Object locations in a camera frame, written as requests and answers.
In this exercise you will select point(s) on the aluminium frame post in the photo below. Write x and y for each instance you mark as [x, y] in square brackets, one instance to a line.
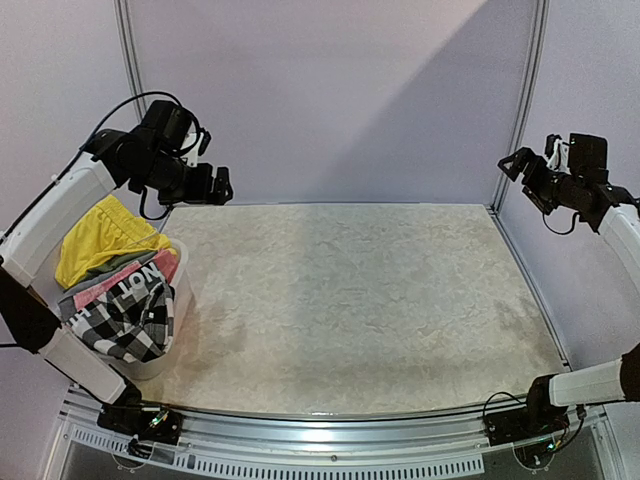
[530, 73]
[128, 46]

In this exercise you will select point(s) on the white plastic laundry basket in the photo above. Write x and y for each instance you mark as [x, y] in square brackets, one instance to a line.
[183, 295]

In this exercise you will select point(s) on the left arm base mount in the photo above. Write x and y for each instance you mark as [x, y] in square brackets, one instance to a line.
[148, 422]

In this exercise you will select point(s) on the olive green garment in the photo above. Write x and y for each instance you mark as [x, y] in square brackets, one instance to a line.
[115, 263]

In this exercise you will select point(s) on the black white plaid shirt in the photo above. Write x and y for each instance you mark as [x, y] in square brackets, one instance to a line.
[139, 327]

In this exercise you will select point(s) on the grey garment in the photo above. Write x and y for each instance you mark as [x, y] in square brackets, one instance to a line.
[80, 287]

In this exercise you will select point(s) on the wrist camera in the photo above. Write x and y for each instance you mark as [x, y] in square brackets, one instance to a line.
[557, 153]
[194, 146]

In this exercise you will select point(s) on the pink printed garment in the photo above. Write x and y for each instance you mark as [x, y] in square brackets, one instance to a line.
[161, 267]

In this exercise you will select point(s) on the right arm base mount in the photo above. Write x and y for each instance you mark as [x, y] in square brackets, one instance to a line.
[514, 425]

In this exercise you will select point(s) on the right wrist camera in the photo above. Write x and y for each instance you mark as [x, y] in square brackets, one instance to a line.
[557, 153]

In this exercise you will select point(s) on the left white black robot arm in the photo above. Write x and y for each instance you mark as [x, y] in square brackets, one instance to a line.
[160, 153]

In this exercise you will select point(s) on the right aluminium frame post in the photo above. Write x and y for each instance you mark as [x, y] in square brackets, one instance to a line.
[530, 73]

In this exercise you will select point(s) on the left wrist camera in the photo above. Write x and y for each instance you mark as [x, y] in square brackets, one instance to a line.
[194, 146]

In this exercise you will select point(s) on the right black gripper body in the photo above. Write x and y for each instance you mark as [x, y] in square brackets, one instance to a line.
[530, 173]

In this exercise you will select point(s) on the yellow shorts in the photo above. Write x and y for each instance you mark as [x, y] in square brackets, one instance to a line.
[107, 230]

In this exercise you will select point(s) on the left aluminium frame post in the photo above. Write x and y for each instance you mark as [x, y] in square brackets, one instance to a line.
[128, 46]

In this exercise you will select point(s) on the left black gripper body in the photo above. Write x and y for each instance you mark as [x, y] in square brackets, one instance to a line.
[177, 185]

